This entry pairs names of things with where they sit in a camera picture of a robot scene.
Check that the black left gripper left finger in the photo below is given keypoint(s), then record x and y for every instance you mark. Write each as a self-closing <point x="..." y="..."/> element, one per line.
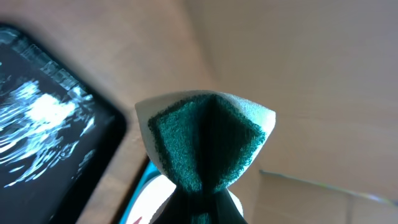
<point x="182" y="208"/>

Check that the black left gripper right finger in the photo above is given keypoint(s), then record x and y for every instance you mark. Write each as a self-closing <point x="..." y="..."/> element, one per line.
<point x="219" y="208"/>

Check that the white plate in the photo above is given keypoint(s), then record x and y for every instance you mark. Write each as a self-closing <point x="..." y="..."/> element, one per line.
<point x="153" y="198"/>

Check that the green and yellow sponge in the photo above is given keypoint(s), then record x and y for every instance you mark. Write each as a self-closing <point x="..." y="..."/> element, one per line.
<point x="202" y="140"/>

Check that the teal plastic tray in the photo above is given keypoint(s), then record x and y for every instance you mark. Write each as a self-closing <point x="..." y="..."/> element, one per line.
<point x="147" y="172"/>

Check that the black water tray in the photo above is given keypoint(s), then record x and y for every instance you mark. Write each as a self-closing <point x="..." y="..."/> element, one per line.
<point x="58" y="134"/>

